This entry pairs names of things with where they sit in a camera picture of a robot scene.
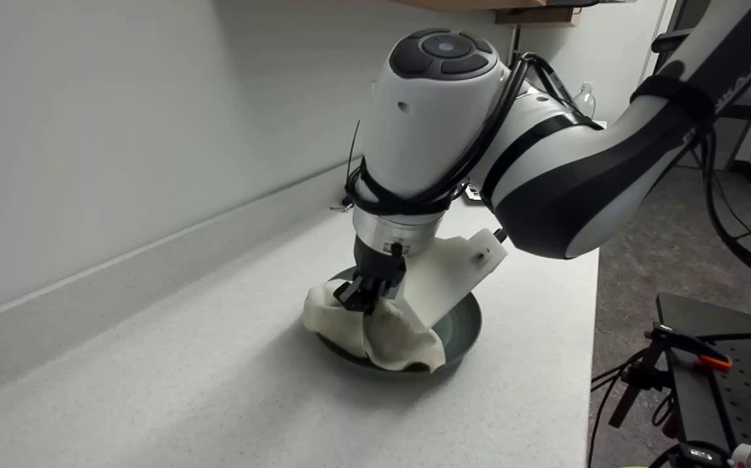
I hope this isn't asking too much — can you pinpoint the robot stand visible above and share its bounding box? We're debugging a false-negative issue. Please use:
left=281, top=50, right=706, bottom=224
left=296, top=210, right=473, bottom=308
left=655, top=292, right=751, bottom=468

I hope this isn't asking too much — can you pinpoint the grey plate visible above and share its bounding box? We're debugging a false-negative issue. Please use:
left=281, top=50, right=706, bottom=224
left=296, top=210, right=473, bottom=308
left=314, top=265, right=484, bottom=378

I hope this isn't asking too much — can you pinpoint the black cable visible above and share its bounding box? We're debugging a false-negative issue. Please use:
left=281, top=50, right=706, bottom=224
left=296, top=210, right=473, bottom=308
left=586, top=348, right=650, bottom=468

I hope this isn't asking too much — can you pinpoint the cream cloth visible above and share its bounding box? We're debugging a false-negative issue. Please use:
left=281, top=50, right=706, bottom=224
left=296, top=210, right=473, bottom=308
left=301, top=279, right=447, bottom=373

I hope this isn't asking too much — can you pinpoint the wooden shelf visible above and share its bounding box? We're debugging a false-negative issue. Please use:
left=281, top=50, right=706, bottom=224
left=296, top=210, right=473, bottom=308
left=394, top=0, right=585, bottom=27

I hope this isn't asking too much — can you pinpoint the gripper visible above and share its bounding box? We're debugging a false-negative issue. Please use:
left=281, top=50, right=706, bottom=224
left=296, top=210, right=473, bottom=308
left=334, top=235, right=409, bottom=317

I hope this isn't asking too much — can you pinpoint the black clamp with orange handle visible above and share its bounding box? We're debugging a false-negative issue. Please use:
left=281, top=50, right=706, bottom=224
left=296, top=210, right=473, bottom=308
left=608, top=322, right=735, bottom=430

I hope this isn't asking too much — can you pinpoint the clear plastic bottle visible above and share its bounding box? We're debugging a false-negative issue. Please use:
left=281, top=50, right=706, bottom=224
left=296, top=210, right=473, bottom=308
left=573, top=81, right=598, bottom=122

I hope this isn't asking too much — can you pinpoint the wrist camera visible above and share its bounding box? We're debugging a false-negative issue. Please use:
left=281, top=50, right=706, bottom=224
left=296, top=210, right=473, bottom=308
left=391, top=227, right=509, bottom=334

